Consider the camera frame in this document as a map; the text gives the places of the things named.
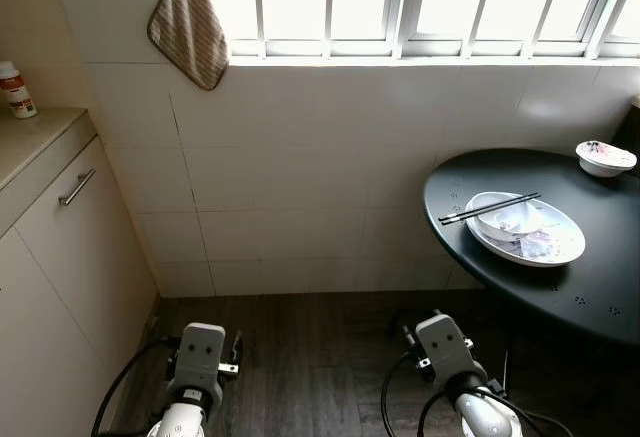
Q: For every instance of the black round table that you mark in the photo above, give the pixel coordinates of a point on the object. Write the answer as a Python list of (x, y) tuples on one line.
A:
[(600, 287)]

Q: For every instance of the plain white bowl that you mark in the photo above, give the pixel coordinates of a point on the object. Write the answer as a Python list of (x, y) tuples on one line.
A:
[(500, 221)]

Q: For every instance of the white barred window frame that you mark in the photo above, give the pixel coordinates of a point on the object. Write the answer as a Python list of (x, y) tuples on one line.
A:
[(395, 7)]

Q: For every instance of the crumpled white tissue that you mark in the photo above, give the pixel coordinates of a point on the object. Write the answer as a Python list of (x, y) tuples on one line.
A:
[(537, 245)]

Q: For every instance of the cream kitchen cabinet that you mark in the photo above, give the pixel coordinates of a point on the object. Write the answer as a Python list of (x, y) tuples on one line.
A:
[(60, 287)]

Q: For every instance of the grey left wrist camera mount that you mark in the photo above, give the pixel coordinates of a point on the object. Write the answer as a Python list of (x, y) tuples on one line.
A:
[(198, 357)]

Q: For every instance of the white oval plate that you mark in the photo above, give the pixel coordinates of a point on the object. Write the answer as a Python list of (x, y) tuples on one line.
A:
[(565, 247)]

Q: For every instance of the black chopstick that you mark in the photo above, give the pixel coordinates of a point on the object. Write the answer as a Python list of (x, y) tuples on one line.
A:
[(490, 206), (482, 213)]

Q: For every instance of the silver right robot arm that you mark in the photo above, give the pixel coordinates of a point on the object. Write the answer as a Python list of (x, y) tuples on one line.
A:
[(490, 419)]

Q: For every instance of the thin metal table leg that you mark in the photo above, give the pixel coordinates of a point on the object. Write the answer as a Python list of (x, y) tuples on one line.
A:
[(505, 369)]

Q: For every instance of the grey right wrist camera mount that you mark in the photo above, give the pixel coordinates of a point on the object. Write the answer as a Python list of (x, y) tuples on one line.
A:
[(448, 352)]

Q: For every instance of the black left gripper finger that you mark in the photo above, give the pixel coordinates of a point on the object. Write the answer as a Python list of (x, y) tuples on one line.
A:
[(236, 343)]

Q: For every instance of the white bowl with floral print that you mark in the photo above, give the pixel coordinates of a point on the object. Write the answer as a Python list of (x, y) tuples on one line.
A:
[(605, 164)]

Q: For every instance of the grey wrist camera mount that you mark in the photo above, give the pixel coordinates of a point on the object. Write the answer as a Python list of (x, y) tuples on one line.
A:
[(448, 352), (198, 357)]

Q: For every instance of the brown striped dish cloth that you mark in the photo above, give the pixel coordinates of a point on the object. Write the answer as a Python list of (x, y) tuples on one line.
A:
[(188, 32)]

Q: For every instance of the white bottle with red label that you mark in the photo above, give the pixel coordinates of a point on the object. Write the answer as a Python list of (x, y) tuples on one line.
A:
[(18, 97)]

